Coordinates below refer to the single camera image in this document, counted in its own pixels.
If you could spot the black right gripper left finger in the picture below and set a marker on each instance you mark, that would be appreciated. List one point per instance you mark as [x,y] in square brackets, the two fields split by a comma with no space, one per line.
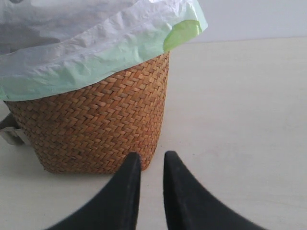
[115,207]

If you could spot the brown woven wicker bin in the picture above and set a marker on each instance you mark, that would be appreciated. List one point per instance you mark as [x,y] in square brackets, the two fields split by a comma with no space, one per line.
[91,130]

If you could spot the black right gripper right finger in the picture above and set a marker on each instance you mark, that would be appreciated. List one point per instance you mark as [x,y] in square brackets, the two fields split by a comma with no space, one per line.
[189,206]

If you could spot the translucent white bin liner bag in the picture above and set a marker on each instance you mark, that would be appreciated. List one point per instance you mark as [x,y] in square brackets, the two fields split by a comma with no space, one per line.
[49,47]

